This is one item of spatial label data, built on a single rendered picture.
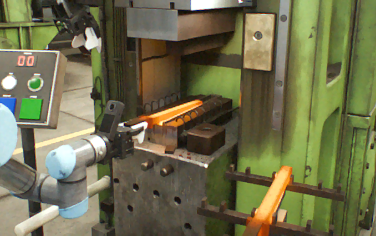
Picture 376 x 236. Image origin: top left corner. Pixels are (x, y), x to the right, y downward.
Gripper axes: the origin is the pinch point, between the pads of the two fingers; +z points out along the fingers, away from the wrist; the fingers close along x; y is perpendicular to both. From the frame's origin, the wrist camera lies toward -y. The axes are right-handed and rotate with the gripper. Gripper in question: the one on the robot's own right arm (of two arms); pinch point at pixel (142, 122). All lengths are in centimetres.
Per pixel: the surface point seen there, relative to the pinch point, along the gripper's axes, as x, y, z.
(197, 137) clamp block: 15.3, 4.5, 8.9
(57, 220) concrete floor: -114, 100, 60
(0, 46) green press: -422, 30, 240
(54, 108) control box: -39.3, 1.7, -0.8
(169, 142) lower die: 4.6, 8.4, 9.0
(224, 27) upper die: 8, -28, 41
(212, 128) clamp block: 16.2, 3.6, 16.9
